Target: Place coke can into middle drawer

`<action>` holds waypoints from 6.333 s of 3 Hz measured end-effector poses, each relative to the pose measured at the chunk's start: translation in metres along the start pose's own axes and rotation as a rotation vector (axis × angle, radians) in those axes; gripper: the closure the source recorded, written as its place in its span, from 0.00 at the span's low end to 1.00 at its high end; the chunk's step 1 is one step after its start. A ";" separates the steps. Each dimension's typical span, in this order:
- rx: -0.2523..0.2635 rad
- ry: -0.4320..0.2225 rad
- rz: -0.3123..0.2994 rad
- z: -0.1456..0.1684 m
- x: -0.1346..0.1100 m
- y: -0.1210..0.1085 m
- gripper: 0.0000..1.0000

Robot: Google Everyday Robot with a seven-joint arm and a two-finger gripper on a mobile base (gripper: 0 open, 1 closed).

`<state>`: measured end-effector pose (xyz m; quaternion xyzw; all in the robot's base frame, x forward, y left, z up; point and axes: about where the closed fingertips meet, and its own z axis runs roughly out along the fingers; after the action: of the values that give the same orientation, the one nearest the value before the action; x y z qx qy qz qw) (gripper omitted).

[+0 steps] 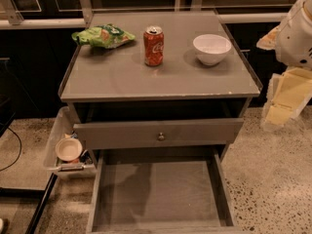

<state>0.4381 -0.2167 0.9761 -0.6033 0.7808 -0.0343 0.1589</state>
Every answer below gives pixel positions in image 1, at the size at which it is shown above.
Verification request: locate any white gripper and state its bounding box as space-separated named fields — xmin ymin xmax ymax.
xmin=256 ymin=0 xmax=312 ymax=131

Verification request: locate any red coke can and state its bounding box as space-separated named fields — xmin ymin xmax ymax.
xmin=143 ymin=25 xmax=164 ymax=66

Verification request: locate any round brass drawer knob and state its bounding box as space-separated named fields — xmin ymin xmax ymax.
xmin=158 ymin=133 xmax=165 ymax=141

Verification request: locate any grey open middle drawer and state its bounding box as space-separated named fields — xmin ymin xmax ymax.
xmin=86 ymin=147 xmax=244 ymax=234

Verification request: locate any grey top drawer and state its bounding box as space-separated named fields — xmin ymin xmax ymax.
xmin=74 ymin=118 xmax=243 ymax=149

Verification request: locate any white ceramic bowl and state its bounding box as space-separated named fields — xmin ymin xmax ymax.
xmin=193 ymin=34 xmax=232 ymax=65

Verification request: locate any grey cabinet with glass top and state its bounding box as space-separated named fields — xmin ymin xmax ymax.
xmin=58 ymin=10 xmax=263 ymax=168

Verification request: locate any green chip bag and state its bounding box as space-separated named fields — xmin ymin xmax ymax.
xmin=71 ymin=23 xmax=136 ymax=50

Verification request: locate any clear plastic storage bin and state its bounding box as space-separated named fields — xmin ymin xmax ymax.
xmin=43 ymin=106 xmax=96 ymax=179

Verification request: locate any small beige bowl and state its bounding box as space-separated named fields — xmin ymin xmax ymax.
xmin=56 ymin=137 xmax=83 ymax=162

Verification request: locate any metal railing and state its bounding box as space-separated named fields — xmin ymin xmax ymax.
xmin=0 ymin=0 xmax=297 ymax=29

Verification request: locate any black table frame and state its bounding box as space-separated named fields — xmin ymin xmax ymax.
xmin=0 ymin=174 xmax=58 ymax=234

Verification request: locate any black cable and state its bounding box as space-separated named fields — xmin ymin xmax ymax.
xmin=0 ymin=122 xmax=23 ymax=173

